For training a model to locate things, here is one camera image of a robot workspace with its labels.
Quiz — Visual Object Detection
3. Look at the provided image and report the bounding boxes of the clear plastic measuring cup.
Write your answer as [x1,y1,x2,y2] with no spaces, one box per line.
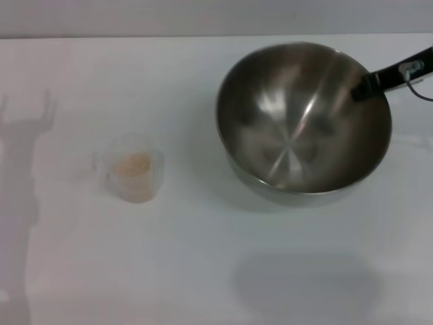
[93,134,166,204]

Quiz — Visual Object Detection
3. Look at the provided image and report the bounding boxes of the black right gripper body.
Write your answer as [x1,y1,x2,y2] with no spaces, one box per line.
[385,45,433,89]

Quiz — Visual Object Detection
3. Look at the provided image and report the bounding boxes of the thin dark right gripper cable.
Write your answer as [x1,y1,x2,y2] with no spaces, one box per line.
[404,76,433,102]

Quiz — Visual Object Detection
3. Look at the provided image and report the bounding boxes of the stainless steel mixing bowl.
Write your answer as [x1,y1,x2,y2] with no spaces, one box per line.
[215,41,393,207]

